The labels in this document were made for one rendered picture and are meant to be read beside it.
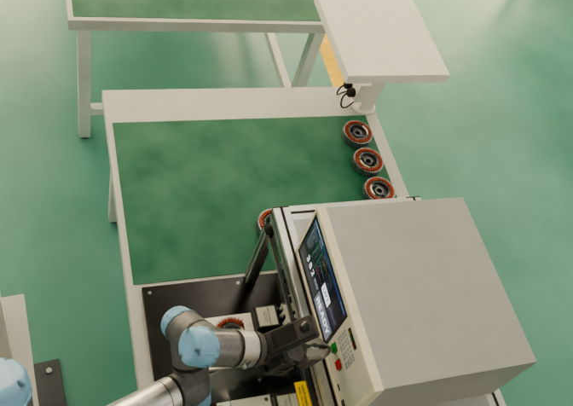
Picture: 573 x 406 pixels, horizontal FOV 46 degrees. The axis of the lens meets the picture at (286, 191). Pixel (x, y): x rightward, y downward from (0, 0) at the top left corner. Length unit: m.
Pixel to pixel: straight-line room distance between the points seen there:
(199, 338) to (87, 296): 1.56
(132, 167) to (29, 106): 1.24
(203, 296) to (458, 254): 0.77
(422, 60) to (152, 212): 0.97
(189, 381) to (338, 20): 1.25
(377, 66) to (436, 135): 1.73
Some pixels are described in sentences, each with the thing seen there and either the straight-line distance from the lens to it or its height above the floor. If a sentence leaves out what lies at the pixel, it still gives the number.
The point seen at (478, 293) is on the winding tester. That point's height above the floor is 1.32.
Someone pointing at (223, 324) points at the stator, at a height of 0.82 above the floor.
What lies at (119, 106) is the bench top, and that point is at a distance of 2.39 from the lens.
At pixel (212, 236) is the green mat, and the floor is 0.75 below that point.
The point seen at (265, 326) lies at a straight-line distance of 1.81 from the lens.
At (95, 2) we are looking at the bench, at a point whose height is 0.75.
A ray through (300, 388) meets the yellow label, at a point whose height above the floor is 1.07.
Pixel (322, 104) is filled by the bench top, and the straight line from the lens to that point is 2.56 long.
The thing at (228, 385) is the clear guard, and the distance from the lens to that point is 1.57.
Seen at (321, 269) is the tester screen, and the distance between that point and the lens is 1.55.
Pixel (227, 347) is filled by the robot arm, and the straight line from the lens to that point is 1.33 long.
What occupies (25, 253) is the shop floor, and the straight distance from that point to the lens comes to 2.92.
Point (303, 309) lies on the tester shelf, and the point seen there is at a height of 1.11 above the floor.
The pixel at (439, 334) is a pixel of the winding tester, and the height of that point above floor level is 1.32.
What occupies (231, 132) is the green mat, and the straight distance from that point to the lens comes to 2.37.
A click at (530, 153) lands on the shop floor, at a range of 4.02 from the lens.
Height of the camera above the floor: 2.53
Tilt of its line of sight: 52 degrees down
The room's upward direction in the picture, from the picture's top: 22 degrees clockwise
